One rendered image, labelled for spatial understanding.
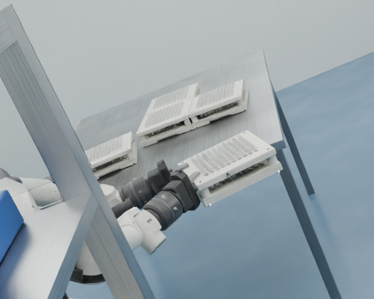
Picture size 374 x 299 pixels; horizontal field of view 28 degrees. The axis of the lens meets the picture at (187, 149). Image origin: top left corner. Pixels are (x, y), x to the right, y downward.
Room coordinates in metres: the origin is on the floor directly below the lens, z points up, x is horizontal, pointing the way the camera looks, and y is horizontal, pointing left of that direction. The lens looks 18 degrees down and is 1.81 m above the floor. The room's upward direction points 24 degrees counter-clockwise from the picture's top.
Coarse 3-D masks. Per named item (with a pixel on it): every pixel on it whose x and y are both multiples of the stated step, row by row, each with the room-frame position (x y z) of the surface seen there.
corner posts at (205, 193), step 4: (272, 156) 1.96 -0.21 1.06; (268, 160) 1.96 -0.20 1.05; (272, 160) 1.96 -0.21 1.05; (276, 160) 1.96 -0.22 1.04; (272, 164) 1.96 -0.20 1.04; (200, 192) 1.94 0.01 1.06; (204, 192) 1.93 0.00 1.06; (208, 192) 1.93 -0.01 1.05; (204, 196) 1.93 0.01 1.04; (208, 196) 1.93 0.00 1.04
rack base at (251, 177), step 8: (264, 160) 2.02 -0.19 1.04; (256, 168) 1.98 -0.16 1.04; (264, 168) 1.96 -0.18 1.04; (272, 168) 1.95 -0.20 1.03; (280, 168) 1.95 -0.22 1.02; (240, 176) 1.97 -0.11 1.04; (248, 176) 1.95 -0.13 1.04; (256, 176) 1.95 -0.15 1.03; (264, 176) 1.95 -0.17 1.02; (192, 184) 2.07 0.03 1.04; (224, 184) 1.97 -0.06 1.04; (232, 184) 1.95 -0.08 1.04; (240, 184) 1.94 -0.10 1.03; (248, 184) 1.94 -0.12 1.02; (216, 192) 1.94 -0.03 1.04; (224, 192) 1.93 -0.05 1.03; (232, 192) 1.94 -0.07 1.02; (200, 200) 1.98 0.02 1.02; (208, 200) 1.93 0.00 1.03; (216, 200) 1.93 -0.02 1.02
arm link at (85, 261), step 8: (128, 232) 1.70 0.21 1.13; (136, 232) 1.73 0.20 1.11; (128, 240) 1.66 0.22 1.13; (136, 240) 1.70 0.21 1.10; (136, 248) 1.72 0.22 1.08; (80, 256) 1.59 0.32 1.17; (88, 256) 1.58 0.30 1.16; (80, 264) 1.58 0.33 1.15; (88, 264) 1.58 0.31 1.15; (96, 264) 1.58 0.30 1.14; (88, 272) 1.57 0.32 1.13; (96, 272) 1.57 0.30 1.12; (88, 280) 1.57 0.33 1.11; (96, 280) 1.57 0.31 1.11
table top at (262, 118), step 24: (216, 72) 3.87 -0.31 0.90; (240, 72) 3.65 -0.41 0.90; (264, 72) 3.46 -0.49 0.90; (144, 96) 4.05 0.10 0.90; (264, 96) 3.09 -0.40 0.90; (96, 120) 3.99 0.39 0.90; (120, 120) 3.76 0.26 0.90; (216, 120) 3.05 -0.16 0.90; (240, 120) 2.91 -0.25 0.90; (264, 120) 2.78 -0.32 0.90; (96, 144) 3.51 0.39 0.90; (168, 144) 3.02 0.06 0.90; (192, 144) 2.88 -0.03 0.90; (216, 144) 2.75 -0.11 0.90; (144, 168) 2.84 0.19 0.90; (168, 168) 2.72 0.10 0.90
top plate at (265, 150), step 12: (264, 144) 2.01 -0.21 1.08; (192, 156) 2.17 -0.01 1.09; (216, 156) 2.08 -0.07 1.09; (252, 156) 1.96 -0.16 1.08; (264, 156) 1.95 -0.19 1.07; (192, 168) 2.07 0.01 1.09; (228, 168) 1.95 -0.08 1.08; (240, 168) 1.94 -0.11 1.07; (204, 180) 1.94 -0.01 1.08; (216, 180) 1.93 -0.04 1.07
